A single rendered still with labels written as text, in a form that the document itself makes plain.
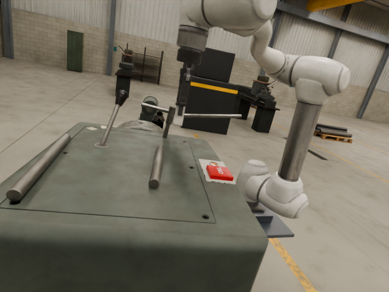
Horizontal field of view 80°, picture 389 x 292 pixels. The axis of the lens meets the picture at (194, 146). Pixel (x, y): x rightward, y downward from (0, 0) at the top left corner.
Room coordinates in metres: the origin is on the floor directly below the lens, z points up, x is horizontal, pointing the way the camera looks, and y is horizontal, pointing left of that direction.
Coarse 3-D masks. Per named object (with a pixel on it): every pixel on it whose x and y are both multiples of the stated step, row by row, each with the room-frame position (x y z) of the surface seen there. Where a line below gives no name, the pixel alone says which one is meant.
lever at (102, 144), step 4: (116, 104) 0.65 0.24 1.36; (116, 108) 0.64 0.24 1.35; (116, 112) 0.64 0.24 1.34; (112, 116) 0.63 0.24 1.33; (112, 120) 0.62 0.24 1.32; (108, 124) 0.62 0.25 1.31; (112, 124) 0.62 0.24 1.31; (108, 128) 0.61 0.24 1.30; (108, 132) 0.61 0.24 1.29; (104, 136) 0.60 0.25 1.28; (104, 140) 0.59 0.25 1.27; (96, 144) 0.58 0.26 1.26; (100, 144) 0.59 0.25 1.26; (104, 144) 0.59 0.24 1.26
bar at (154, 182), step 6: (156, 150) 0.60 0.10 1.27; (162, 150) 0.59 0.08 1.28; (156, 156) 0.54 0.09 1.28; (162, 156) 0.56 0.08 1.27; (156, 162) 0.51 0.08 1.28; (162, 162) 0.53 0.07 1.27; (156, 168) 0.48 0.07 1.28; (156, 174) 0.45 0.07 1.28; (150, 180) 0.42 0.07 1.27; (156, 180) 0.42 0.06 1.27; (150, 186) 0.42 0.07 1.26; (156, 186) 0.42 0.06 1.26
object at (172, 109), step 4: (172, 108) 0.75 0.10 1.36; (168, 112) 0.75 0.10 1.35; (172, 112) 0.75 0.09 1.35; (168, 116) 0.75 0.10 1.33; (172, 116) 0.75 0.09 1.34; (168, 120) 0.75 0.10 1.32; (172, 120) 0.76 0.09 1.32; (168, 124) 0.75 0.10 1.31; (168, 128) 0.76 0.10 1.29; (164, 132) 0.76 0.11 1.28; (164, 136) 0.76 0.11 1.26
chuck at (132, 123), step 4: (136, 120) 0.99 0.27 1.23; (140, 120) 0.99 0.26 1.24; (124, 124) 0.95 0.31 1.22; (128, 124) 0.93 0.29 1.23; (132, 124) 0.93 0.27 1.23; (136, 124) 0.93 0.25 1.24; (140, 124) 0.93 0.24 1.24; (144, 124) 0.94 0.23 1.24; (148, 124) 0.96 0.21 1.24; (152, 124) 0.99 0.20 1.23; (152, 128) 0.93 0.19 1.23; (156, 128) 0.96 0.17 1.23; (160, 128) 1.00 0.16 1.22; (160, 132) 0.94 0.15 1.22
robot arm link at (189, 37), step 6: (180, 30) 0.74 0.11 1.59; (186, 30) 0.72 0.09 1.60; (192, 30) 0.72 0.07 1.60; (198, 30) 0.72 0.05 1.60; (180, 36) 0.73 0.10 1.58; (186, 36) 0.72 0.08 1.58; (192, 36) 0.72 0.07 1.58; (198, 36) 0.72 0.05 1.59; (204, 36) 0.74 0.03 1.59; (180, 42) 0.73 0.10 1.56; (186, 42) 0.72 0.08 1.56; (192, 42) 0.72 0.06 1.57; (198, 42) 0.73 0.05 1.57; (204, 42) 0.74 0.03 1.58; (180, 48) 0.76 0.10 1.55; (186, 48) 0.73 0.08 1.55; (192, 48) 0.73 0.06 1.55; (198, 48) 0.73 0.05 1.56; (204, 48) 0.75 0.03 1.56
